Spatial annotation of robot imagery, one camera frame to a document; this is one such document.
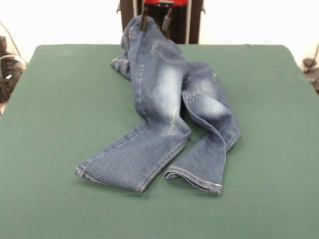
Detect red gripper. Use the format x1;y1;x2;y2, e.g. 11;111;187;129
139;0;188;31

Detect blue denim jeans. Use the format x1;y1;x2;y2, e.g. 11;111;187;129
74;16;242;195

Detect black stand base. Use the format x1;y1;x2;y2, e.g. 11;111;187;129
0;36;28;104

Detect dark green table cloth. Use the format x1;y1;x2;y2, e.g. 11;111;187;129
0;44;319;239

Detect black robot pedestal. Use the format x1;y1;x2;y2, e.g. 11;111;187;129
119;0;205;45

